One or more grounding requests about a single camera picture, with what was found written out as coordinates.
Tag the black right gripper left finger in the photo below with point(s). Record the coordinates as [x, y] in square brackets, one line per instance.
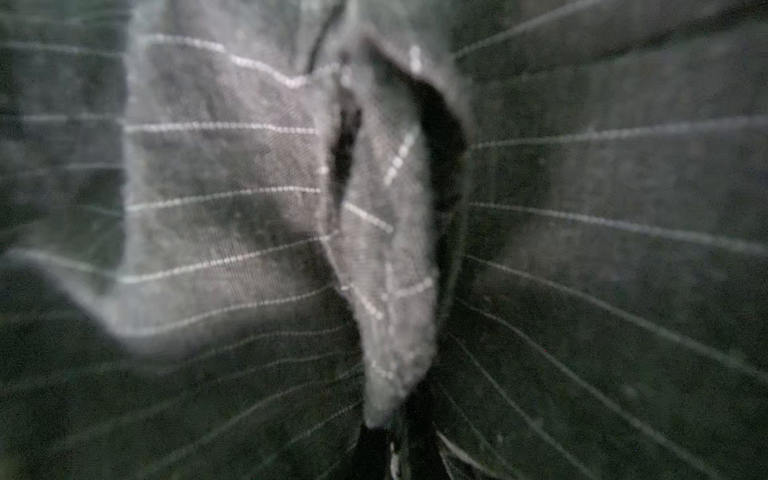
[371, 455]

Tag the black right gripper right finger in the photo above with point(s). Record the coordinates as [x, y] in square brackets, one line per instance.
[420, 455]

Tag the dark grey pinstripe shirt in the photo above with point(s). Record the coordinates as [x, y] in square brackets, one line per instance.
[233, 232]

